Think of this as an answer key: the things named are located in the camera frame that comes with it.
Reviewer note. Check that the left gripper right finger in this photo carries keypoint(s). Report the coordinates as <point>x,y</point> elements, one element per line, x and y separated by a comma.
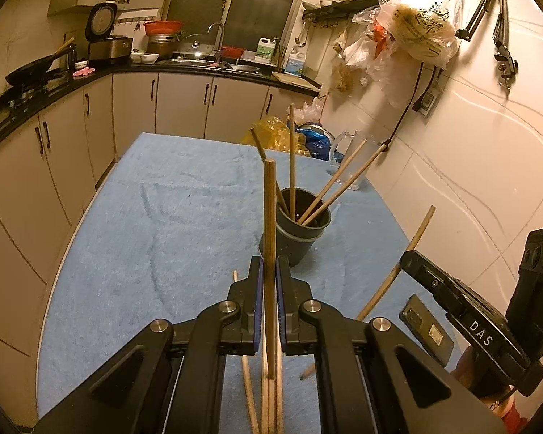
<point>372,377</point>

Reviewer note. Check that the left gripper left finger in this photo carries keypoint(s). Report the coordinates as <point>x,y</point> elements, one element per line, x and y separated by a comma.
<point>168,378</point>

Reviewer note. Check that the kitchen base cabinets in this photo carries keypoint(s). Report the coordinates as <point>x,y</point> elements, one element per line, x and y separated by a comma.
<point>56,145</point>

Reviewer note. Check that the person right hand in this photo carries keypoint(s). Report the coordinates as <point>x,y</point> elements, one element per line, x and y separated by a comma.
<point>481,381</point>

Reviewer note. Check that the black smartphone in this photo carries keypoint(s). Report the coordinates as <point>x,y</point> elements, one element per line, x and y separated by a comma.
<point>427,330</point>

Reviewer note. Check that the dark utensil holder cup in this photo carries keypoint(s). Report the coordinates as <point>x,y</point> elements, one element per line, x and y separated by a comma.
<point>295,240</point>

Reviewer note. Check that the clear glass mug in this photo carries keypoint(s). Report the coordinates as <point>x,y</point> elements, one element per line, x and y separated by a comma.
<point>352,148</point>

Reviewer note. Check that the blue plastic bag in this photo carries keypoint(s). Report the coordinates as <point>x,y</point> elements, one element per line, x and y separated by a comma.
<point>318,140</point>

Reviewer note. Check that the yellow plastic bag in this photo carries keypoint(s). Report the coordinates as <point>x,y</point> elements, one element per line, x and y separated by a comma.
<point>274,134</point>

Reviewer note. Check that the sink faucet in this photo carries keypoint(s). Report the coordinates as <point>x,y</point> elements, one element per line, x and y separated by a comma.
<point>219,26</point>

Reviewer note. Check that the white plastic bag hanging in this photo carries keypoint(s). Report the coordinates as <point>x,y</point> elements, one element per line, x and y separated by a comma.
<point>388,43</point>

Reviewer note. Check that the black wok pan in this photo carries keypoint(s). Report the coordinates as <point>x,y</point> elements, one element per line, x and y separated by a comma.
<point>31,73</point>

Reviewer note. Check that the white detergent jug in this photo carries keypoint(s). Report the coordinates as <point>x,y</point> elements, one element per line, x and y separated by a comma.
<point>265,51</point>

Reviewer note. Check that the red basin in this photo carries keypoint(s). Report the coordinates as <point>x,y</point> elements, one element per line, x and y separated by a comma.
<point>155,28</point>

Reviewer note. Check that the rice cooker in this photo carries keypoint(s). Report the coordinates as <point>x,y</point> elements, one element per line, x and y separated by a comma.
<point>104,47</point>

